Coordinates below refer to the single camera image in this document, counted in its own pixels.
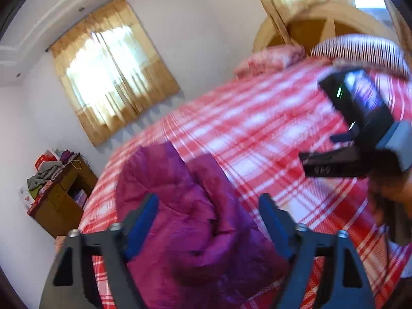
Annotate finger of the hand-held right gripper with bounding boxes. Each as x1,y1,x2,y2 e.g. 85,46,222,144
330,131,355,143
299,148,371,178

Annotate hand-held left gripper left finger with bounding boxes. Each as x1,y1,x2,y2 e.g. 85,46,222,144
39,193,159,309

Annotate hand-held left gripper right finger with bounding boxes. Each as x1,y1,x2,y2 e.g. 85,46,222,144
258,193,375,309

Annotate purple quilted down jacket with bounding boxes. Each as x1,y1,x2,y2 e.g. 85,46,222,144
115,142,293,309

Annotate purple folded clothes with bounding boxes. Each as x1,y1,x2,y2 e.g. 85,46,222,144
59,150,79,163

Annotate grey clothes pile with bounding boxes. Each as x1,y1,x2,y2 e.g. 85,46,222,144
26,161,65,190

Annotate person's right hand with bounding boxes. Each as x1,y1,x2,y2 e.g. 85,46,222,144
367,172,412,242

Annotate striped pillow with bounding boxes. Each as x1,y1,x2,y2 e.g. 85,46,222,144
311,34,411,78

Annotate red plaid bed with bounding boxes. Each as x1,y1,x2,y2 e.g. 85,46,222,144
55,55,412,309

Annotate wooden bedside cabinet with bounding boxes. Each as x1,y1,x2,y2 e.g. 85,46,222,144
27,154,99,239

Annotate wooden headboard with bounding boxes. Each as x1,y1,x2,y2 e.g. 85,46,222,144
253,5,400,55

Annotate pink patterned pillow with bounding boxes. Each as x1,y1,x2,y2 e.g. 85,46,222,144
233,45,306,78

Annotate white bag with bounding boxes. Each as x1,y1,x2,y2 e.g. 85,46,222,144
19,185,36,210

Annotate red box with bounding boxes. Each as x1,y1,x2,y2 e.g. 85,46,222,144
35,153,52,169

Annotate beige window curtain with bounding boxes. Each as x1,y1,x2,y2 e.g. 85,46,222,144
50,0,181,147

